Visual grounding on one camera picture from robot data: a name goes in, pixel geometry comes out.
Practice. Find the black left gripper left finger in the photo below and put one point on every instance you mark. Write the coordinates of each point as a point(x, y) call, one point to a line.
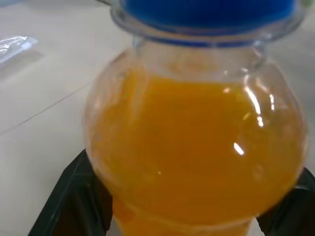
point(73, 196)

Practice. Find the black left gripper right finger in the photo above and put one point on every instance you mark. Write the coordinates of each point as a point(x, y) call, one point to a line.
point(292, 211)

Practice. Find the orange juice bottle blue cap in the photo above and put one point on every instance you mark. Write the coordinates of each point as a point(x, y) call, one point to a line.
point(192, 137)

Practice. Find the clear plastic packet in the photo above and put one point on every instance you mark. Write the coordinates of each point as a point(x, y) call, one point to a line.
point(13, 46)

